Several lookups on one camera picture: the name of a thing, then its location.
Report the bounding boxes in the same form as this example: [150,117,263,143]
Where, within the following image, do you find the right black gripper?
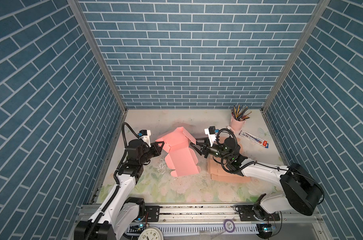
[191,137,232,163]

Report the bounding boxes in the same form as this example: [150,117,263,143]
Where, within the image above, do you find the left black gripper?
[137,140,164,166]

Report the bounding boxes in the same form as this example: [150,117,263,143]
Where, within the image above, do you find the pink paper box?
[156,127,201,177]

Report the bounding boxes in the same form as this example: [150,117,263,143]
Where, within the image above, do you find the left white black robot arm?
[73,139,164,240]

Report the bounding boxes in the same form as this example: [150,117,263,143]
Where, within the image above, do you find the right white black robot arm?
[190,137,324,221]

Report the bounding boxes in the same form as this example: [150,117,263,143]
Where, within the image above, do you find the orange flat paper box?
[207,137,251,183]

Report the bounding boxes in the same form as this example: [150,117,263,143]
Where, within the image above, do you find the pink pencil cup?
[229,117,246,133]

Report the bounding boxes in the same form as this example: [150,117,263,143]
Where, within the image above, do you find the coloured pencils bundle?
[231,105,252,122]

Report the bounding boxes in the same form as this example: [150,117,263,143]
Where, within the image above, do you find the white toothpaste tube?
[239,130,269,149]

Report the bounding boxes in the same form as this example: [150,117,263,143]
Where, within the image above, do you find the purple tape roll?
[223,219,235,233]

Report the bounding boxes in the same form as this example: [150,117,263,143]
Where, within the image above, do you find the white round clock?
[138,227,164,240]

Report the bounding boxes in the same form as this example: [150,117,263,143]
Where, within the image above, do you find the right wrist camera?
[204,126,219,147]

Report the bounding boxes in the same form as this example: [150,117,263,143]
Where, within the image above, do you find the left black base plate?
[134,206,160,223]

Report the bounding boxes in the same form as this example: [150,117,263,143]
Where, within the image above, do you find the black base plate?
[134,206,160,223]
[234,205,280,222]

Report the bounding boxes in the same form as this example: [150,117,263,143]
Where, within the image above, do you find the aluminium mounting rail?
[73,202,323,226]

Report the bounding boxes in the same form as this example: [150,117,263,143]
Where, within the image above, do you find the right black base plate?
[234,205,280,222]

